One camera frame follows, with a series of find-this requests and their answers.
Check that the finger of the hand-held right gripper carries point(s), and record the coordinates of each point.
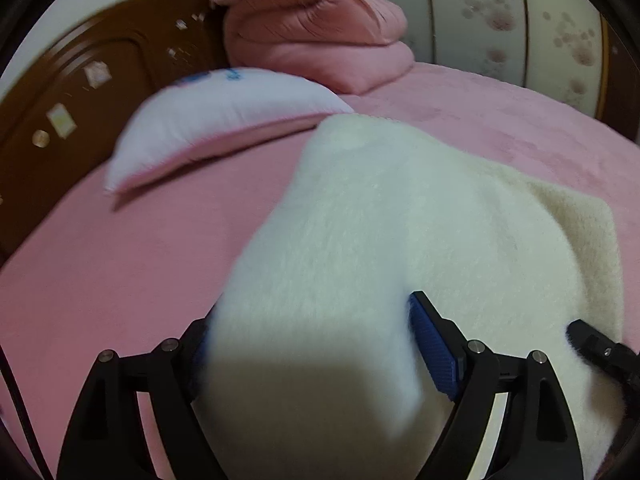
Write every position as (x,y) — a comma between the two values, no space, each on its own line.
(597,345)

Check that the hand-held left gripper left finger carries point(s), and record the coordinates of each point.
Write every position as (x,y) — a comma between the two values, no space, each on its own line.
(199,360)

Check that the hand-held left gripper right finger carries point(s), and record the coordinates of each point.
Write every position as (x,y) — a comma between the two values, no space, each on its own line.
(432,345)

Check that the white fluffy cardigan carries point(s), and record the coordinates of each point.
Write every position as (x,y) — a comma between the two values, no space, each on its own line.
(375,235)

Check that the pink bed blanket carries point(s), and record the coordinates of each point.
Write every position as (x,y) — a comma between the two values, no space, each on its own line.
(125,270)

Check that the small white printed pillow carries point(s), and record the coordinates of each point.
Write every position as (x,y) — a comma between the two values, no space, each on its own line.
(225,110)

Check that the wooden headboard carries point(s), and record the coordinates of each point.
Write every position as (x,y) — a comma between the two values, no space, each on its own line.
(75,110)

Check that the floral panel wardrobe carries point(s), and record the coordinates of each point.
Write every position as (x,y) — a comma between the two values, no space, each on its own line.
(500,20)

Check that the folded pink quilt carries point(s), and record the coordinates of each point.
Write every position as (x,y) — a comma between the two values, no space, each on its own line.
(310,35)

